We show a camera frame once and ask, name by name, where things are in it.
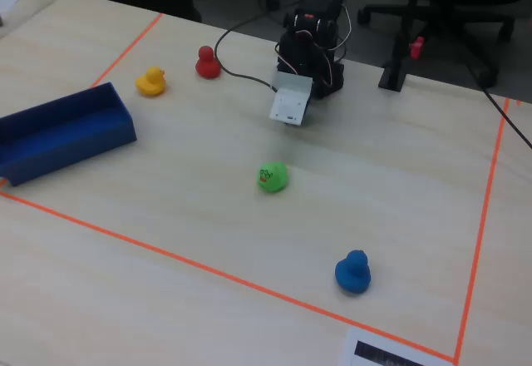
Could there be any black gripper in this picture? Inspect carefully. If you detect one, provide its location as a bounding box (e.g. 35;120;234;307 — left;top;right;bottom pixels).
275;29;334;128

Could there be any green rubber duck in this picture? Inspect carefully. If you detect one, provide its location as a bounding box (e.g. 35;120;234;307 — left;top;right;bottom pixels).
256;161;288;195

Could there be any red rubber duck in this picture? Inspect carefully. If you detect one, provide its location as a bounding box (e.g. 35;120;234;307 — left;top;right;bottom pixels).
195;45;223;80

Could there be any yellow rubber duck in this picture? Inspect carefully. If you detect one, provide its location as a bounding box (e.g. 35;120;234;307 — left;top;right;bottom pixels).
135;66;167;97

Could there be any blue rubber duck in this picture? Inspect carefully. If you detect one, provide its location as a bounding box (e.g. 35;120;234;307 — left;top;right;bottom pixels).
334;250;372;294

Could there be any blue rectangular open box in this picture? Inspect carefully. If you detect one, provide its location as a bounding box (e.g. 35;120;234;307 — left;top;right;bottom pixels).
0;82;138;187

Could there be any black clamp stand red knob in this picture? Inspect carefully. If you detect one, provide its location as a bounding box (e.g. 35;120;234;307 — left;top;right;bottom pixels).
377;20;426;92

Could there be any long orange tape line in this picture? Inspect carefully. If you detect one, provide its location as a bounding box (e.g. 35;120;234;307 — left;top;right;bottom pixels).
0;190;457;363

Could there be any black office chair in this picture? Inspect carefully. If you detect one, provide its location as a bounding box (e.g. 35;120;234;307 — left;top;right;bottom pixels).
357;0;532;89

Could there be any white paper black print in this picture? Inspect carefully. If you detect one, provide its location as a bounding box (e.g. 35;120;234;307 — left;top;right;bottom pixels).
338;326;456;366

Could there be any white gripper camera box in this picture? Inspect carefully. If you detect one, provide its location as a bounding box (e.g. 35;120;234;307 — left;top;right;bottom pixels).
268;71;314;126

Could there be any black camera cable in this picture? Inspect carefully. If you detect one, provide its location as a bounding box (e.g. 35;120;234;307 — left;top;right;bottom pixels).
214;10;278;92

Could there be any thick black cable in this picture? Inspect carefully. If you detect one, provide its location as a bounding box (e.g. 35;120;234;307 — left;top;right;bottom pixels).
456;45;532;151

